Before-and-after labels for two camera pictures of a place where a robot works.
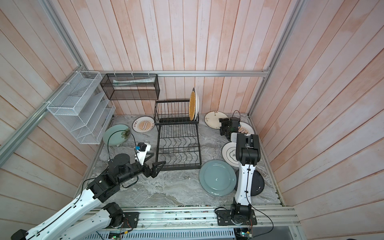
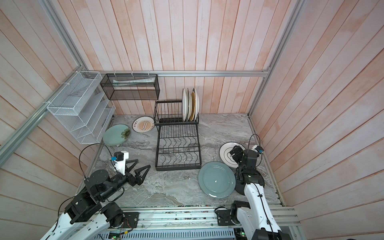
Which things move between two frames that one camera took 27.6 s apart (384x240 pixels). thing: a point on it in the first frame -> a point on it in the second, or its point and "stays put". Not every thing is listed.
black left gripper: [154, 172] -> [138, 179]
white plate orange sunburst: [245, 128] -> [183, 104]
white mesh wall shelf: [83, 108] stays put
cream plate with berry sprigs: [211, 118] -> [189, 100]
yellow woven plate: [192, 106] stays put
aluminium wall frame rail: [265, 72] stays put
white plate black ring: [228, 154] stays put
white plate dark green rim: [197, 104] stays put
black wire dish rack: [178, 143] stays put
